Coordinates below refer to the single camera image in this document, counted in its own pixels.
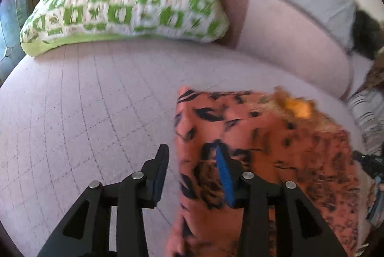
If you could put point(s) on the dark fluffy item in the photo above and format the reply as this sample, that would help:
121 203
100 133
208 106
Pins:
367 32

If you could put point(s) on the window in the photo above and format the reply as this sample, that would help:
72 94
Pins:
13 26

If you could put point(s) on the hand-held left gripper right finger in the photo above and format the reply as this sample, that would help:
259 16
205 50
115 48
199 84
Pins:
223 176

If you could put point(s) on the green white checked pillow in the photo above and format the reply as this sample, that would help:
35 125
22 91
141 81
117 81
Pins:
126 2

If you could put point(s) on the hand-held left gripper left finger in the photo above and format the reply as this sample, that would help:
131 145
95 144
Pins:
158 176

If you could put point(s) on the brown patterned item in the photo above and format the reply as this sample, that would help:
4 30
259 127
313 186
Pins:
376 77

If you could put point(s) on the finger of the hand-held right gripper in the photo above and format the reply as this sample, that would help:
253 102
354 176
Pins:
367 162

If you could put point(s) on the pink bolster cushion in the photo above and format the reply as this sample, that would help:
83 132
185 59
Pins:
288 38

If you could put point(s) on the orange black floral garment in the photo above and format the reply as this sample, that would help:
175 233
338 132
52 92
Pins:
300 161

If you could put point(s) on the grey striped cloth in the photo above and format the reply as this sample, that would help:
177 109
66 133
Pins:
369 116

